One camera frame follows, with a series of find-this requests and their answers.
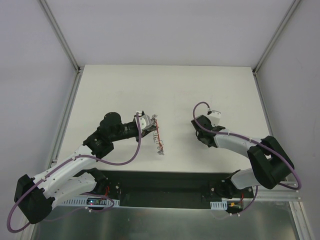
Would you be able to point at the aluminium rail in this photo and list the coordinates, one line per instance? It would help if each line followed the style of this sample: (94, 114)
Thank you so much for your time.
(278, 194)

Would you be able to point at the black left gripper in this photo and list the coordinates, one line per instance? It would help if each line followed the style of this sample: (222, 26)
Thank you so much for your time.
(139, 131)

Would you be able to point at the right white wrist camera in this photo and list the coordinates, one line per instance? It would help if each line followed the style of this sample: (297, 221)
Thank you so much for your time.
(214, 116)

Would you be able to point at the white cable duct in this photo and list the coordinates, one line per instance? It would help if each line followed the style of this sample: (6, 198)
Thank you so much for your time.
(219, 205)
(90, 201)

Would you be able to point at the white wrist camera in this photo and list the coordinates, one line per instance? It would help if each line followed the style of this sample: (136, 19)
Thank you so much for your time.
(214, 116)
(143, 122)

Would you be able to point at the right white cable duct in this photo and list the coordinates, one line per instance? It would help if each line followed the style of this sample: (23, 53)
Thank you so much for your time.
(219, 205)

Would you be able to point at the left white cable duct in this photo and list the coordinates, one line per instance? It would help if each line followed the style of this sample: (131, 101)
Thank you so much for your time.
(90, 201)

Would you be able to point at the left aluminium frame post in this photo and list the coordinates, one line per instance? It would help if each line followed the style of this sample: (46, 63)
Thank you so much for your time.
(59, 34)

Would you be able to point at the aluminium frame post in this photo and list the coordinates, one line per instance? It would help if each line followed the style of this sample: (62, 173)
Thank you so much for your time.
(277, 34)
(59, 34)

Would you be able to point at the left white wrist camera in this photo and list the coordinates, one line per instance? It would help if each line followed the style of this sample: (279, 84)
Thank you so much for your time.
(143, 122)

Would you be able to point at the right aluminium frame post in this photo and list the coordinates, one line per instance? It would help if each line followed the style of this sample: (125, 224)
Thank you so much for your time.
(277, 34)

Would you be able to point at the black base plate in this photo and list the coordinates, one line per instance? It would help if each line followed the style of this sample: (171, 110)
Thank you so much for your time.
(173, 190)

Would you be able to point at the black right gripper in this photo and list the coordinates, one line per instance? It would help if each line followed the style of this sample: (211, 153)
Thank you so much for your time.
(199, 128)

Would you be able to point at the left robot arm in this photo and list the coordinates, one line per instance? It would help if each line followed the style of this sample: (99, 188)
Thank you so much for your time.
(37, 196)

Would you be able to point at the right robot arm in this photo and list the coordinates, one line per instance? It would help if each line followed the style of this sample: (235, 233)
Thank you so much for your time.
(269, 162)

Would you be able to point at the red-handled metal key organizer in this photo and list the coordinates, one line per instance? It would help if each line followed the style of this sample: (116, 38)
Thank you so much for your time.
(156, 136)

